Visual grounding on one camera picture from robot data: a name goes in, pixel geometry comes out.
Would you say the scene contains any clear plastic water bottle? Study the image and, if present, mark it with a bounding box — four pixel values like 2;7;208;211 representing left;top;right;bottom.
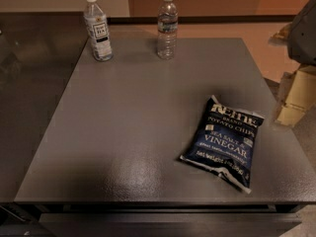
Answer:
157;0;178;59

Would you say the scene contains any blue vinegar chip bag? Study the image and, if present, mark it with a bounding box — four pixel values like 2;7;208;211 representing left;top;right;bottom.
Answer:
180;95;265;194

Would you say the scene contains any labelled water bottle white cap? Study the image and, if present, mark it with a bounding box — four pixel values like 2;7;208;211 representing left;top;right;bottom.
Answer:
84;0;113;61

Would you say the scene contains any dark grey bag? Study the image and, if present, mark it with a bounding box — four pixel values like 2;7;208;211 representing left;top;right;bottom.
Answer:
287;0;316;65

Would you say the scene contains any yellow cardboard box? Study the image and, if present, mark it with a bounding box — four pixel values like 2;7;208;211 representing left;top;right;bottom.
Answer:
276;64;316;126

